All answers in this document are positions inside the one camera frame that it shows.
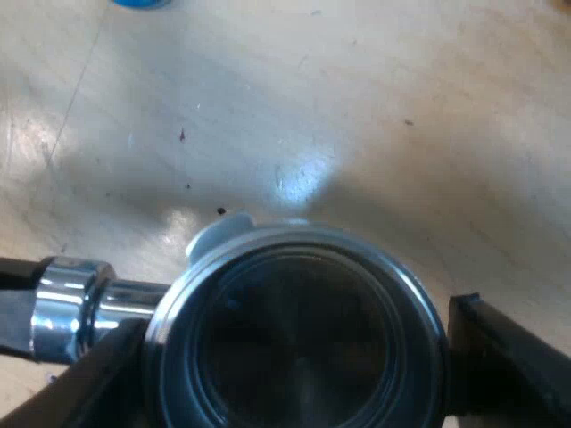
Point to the bright blue tamper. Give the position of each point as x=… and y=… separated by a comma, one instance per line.
x=140, y=2

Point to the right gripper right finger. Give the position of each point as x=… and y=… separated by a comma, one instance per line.
x=504, y=356

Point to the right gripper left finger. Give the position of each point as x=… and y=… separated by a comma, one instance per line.
x=96, y=383

